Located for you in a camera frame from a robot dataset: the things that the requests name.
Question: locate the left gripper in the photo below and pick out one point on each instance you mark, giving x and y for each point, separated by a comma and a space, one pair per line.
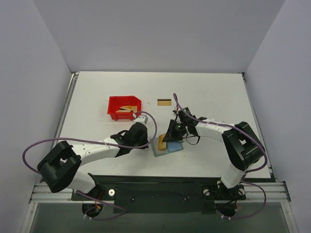
140, 131

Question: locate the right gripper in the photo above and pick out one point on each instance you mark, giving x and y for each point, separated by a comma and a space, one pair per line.
175, 128

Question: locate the gold VIP card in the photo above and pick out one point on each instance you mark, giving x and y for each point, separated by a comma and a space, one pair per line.
161, 144

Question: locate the gold card with magnetic stripe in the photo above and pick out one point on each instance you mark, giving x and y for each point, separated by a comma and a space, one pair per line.
164, 102

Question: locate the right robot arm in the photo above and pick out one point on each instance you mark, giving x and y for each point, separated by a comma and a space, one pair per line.
242, 145

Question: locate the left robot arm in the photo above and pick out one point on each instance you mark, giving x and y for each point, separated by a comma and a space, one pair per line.
59, 167

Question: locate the gold card inside bin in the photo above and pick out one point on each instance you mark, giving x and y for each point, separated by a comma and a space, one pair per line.
127, 109

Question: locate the red plastic bin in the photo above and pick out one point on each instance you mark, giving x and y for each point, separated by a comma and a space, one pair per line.
115, 102

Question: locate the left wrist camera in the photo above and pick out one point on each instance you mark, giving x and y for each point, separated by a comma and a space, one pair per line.
143, 119

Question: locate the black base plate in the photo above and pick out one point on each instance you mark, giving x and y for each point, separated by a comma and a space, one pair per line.
150, 195

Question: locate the aluminium frame rail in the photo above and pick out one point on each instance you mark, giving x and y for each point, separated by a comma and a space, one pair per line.
275, 192

